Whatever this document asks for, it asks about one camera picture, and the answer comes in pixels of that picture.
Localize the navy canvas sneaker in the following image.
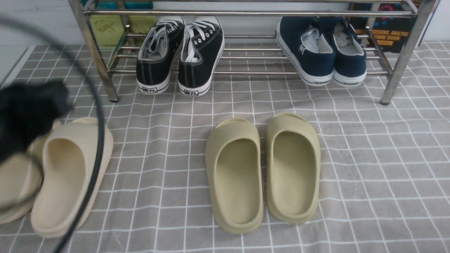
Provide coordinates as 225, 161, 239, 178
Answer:
275, 16, 336, 86
319, 17, 367, 88

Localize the green yellow box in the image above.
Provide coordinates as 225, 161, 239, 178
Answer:
90, 0, 156, 50

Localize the olive green slide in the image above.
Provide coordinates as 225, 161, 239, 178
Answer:
205, 117, 264, 234
265, 112, 321, 224

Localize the navy left canvas sneaker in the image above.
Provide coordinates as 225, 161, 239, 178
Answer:
275, 16, 336, 86

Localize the olive green left slide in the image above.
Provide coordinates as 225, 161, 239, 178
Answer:
205, 117, 264, 234

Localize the black book with orange text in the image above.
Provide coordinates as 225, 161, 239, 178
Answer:
348, 3, 417, 53

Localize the cream right foam slide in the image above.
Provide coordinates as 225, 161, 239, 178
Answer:
31, 117, 98, 238

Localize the black cable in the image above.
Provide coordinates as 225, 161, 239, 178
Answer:
0, 16, 106, 253

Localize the black canvas sneaker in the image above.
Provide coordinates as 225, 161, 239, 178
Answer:
136, 16, 185, 95
178, 16, 225, 97

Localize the cream foam slide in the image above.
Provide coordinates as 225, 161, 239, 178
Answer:
0, 119, 62, 224
31, 117, 98, 238

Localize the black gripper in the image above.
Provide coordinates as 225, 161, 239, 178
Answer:
0, 80, 73, 162

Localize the chrome metal shoe rack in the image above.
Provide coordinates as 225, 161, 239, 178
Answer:
69, 0, 437, 105

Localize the olive green right slide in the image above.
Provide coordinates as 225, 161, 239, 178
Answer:
265, 112, 321, 224

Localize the grey checked floor cloth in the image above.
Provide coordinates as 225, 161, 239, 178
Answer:
0, 41, 450, 253

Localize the cream left foam slide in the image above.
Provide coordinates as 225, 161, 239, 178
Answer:
0, 119, 62, 224

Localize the navy right canvas sneaker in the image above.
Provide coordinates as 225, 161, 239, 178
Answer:
319, 17, 367, 88

